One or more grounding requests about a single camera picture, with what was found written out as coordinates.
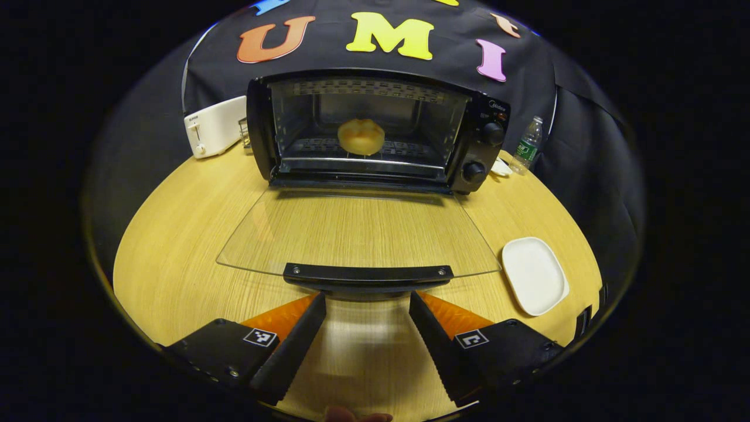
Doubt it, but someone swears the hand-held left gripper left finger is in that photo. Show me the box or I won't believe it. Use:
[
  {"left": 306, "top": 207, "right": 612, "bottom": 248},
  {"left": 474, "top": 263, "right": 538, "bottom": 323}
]
[{"left": 161, "top": 292, "right": 328, "bottom": 406}]

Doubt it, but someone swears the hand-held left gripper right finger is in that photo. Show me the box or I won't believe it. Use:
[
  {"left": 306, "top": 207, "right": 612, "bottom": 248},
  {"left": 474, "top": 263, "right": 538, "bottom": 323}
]
[{"left": 408, "top": 290, "right": 566, "bottom": 408}]

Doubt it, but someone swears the black electric oven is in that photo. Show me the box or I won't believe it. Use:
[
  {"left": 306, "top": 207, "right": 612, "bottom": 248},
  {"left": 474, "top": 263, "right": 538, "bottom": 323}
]
[{"left": 216, "top": 69, "right": 512, "bottom": 297}]

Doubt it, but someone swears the round bread bun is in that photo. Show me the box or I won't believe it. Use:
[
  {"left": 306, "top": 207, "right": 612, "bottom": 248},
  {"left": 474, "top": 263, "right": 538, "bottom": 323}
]
[{"left": 337, "top": 118, "right": 386, "bottom": 156}]

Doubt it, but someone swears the white square plate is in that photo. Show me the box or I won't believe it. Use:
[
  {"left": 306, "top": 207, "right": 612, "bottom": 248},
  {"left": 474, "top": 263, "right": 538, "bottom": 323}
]
[{"left": 501, "top": 236, "right": 570, "bottom": 318}]

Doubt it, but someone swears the clear plastic water bottle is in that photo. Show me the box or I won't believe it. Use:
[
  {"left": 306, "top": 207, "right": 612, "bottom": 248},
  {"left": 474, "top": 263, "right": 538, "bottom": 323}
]
[{"left": 509, "top": 115, "right": 544, "bottom": 176}]

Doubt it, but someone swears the white toaster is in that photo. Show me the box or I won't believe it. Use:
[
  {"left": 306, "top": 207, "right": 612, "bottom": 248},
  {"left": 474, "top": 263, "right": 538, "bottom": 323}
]
[{"left": 183, "top": 96, "right": 248, "bottom": 159}]

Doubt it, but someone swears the black backdrop cloth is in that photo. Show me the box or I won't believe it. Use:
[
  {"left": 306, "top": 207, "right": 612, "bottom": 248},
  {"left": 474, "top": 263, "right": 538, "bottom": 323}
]
[{"left": 82, "top": 0, "right": 645, "bottom": 282}]

